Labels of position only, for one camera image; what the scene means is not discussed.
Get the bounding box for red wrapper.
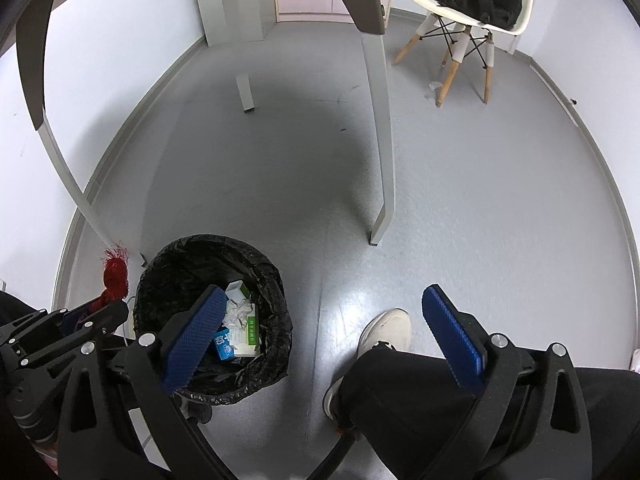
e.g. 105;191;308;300
89;246;129;313

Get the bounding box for black lined trash bin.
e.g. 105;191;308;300
134;234;293;405

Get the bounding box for black trouser leg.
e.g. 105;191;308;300
329;344;639;479

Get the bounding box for white sneaker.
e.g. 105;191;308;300
322;308;412;422

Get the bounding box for green white medicine box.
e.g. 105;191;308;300
222;280;260;358

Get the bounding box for grey table leg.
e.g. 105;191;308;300
235;74;255;113
361;32;396;246
37;112;125;254

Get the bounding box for white plastic chair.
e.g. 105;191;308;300
393;0;534;107

